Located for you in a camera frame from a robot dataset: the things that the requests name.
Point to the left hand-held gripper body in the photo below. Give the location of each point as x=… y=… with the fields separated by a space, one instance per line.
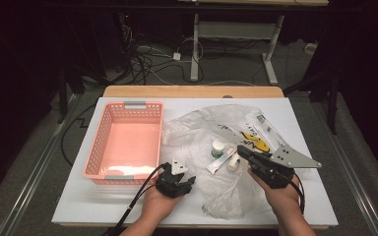
x=172 y=187

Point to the desk with white metal frame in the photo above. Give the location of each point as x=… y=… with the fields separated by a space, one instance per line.
x=233 y=30

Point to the pink perforated plastic basket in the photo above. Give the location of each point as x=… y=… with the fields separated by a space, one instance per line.
x=124 y=137

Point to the small white round jar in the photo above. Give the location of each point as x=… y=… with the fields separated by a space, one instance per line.
x=218 y=147

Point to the clear plastic bag yellow smiley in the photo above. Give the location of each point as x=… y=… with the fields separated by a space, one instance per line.
x=210 y=196

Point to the white power adapter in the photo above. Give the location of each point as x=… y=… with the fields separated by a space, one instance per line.
x=176 y=56

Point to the person's left hand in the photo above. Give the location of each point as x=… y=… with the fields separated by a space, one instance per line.
x=159 y=206

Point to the white tube with red cap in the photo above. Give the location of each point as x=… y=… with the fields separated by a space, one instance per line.
x=220 y=162

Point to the black metal stand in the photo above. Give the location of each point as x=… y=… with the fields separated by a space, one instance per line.
x=333 y=105
x=62 y=98

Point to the person's right hand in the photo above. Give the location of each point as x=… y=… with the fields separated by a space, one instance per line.
x=283 y=201

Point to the white box on floor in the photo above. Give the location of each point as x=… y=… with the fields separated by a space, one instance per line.
x=311 y=48

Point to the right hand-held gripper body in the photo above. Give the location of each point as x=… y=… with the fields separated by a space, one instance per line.
x=275 y=175

